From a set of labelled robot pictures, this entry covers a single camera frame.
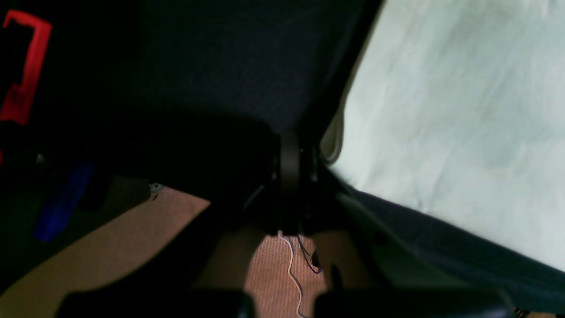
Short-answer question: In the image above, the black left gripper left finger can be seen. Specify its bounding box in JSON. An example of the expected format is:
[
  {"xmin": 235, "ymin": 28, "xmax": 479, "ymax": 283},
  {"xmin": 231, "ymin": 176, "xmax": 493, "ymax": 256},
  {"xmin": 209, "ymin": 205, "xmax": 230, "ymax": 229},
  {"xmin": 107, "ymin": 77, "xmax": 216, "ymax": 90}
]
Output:
[{"xmin": 58, "ymin": 129, "xmax": 281, "ymax": 318}]

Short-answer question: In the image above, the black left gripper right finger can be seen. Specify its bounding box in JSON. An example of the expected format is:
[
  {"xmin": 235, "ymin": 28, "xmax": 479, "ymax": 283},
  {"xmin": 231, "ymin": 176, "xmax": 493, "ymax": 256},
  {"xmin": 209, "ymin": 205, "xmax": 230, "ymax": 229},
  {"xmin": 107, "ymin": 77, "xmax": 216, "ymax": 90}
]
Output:
[{"xmin": 282, "ymin": 135, "xmax": 514, "ymax": 318}]

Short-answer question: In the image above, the white cable on floor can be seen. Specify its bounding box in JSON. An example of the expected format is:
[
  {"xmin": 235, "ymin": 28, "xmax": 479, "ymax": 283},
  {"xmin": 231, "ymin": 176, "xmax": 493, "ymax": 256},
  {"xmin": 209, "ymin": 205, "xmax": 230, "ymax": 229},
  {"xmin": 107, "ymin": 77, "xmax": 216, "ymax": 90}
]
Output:
[{"xmin": 278, "ymin": 232, "xmax": 307, "ymax": 318}]

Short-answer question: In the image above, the light green T-shirt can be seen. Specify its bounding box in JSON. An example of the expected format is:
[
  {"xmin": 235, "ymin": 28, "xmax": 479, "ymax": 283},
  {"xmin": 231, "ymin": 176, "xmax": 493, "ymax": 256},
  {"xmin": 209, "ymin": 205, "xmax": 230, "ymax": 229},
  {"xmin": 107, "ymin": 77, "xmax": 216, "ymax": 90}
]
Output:
[{"xmin": 321, "ymin": 0, "xmax": 565, "ymax": 270}]

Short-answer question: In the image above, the blue handled tool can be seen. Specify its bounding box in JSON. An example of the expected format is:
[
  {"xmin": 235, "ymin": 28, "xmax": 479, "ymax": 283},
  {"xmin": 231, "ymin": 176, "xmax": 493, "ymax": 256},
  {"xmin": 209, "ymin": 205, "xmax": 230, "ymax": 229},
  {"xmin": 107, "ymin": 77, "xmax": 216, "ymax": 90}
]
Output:
[{"xmin": 34, "ymin": 161, "xmax": 94, "ymax": 243}]

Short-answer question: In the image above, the black table cloth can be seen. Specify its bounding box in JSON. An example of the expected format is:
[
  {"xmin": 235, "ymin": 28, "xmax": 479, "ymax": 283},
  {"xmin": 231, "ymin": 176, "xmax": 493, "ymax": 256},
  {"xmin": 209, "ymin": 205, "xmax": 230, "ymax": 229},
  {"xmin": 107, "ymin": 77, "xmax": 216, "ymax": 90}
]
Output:
[{"xmin": 1, "ymin": 0, "xmax": 564, "ymax": 317}]

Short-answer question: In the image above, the red black clamp top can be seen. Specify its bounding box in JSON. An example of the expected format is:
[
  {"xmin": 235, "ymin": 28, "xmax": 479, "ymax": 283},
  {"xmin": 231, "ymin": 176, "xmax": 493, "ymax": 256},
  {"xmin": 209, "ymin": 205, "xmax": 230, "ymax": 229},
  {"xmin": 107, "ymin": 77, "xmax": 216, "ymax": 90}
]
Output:
[{"xmin": 0, "ymin": 9, "xmax": 53, "ymax": 125}]

